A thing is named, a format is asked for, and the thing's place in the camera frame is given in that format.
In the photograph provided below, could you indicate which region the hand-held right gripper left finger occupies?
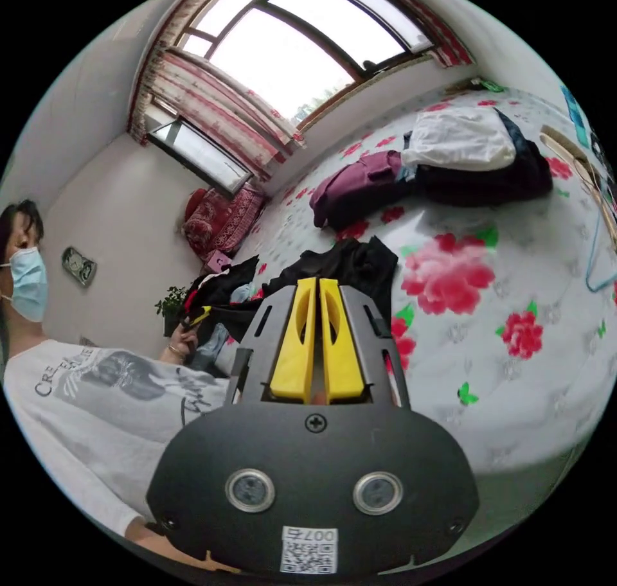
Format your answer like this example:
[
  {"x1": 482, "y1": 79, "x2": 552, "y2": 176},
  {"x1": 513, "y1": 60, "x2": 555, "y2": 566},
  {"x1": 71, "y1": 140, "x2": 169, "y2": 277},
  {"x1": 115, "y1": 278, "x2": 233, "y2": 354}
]
[{"x1": 269, "y1": 277, "x2": 317, "y2": 402}]

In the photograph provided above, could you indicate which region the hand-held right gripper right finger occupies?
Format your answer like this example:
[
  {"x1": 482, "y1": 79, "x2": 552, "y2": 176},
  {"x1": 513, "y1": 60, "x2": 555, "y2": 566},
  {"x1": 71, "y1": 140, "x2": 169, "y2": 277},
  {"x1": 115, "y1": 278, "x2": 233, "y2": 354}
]
[{"x1": 319, "y1": 278, "x2": 364, "y2": 404}]

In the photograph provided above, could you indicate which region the black short sleeve shirt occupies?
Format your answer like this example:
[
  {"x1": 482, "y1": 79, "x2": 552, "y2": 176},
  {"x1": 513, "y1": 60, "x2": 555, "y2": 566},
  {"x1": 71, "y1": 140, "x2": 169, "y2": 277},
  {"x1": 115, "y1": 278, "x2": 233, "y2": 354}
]
[{"x1": 262, "y1": 235, "x2": 400, "y2": 328}]

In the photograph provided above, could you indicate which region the person's left hand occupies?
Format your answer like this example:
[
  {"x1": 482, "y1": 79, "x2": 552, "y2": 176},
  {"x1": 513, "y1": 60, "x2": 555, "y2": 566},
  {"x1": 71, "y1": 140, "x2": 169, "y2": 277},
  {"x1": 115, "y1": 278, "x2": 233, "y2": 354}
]
[{"x1": 165, "y1": 327, "x2": 200, "y2": 369}]

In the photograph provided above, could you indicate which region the person's right hand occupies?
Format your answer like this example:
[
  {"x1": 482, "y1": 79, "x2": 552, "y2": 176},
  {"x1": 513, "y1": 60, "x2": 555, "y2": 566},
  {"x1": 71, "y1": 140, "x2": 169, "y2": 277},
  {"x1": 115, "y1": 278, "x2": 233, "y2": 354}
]
[{"x1": 124, "y1": 517, "x2": 242, "y2": 575}]

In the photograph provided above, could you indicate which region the potted green plant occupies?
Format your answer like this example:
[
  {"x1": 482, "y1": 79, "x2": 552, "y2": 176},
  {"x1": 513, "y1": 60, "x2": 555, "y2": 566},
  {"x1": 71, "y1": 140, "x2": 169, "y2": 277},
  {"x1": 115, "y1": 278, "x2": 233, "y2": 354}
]
[{"x1": 154, "y1": 284, "x2": 190, "y2": 339}]

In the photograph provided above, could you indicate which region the pile of clothes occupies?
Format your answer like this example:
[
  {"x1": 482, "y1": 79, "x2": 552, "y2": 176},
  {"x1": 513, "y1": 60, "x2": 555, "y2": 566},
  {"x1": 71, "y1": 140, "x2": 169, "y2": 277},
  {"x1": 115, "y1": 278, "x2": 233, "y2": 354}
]
[
  {"x1": 181, "y1": 254, "x2": 272, "y2": 380},
  {"x1": 308, "y1": 105, "x2": 555, "y2": 234}
]

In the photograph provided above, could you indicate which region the red patterned rolled blanket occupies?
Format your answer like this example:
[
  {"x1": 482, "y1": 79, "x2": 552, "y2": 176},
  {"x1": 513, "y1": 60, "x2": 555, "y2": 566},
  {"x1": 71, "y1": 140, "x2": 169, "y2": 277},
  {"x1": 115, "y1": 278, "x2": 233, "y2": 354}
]
[{"x1": 181, "y1": 186, "x2": 269, "y2": 260}]

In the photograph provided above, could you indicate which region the person's body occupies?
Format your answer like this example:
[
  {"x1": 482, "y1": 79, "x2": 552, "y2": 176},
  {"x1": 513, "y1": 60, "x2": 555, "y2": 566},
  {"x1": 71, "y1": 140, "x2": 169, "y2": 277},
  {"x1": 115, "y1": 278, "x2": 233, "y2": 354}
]
[{"x1": 0, "y1": 199, "x2": 233, "y2": 540}]

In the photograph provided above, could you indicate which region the small window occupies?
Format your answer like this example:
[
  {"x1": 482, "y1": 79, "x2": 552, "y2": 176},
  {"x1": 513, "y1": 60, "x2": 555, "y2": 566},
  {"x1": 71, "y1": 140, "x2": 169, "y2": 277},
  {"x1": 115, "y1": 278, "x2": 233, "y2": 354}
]
[{"x1": 146, "y1": 118, "x2": 255, "y2": 197}]

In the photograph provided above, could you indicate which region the bed with floral sheet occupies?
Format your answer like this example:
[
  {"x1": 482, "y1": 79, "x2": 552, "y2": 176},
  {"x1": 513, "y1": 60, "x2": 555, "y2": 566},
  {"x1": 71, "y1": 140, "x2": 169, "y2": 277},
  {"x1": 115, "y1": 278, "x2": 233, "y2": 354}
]
[{"x1": 211, "y1": 84, "x2": 617, "y2": 477}]

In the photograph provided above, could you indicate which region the red striped curtain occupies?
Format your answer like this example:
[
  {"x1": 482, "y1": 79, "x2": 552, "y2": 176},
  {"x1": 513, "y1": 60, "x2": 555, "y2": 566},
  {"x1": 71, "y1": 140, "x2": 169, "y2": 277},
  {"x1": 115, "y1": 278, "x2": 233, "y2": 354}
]
[{"x1": 127, "y1": 48, "x2": 308, "y2": 183}]

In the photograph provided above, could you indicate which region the light blue clothes hanger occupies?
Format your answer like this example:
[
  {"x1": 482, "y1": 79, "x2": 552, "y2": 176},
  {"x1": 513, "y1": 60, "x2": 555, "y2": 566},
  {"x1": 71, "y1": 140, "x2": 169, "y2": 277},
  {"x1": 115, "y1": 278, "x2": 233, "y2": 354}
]
[{"x1": 584, "y1": 204, "x2": 617, "y2": 294}]

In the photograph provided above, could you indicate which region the large window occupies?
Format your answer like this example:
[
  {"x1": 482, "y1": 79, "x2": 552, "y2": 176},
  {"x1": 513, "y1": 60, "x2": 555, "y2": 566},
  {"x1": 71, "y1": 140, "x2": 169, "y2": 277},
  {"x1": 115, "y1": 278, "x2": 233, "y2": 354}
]
[{"x1": 177, "y1": 0, "x2": 436, "y2": 130}]

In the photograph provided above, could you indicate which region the wall clock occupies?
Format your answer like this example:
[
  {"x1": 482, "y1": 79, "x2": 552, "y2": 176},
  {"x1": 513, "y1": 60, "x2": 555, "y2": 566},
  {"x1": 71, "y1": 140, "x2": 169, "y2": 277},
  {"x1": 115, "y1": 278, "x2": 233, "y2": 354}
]
[{"x1": 60, "y1": 245, "x2": 99, "y2": 289}]

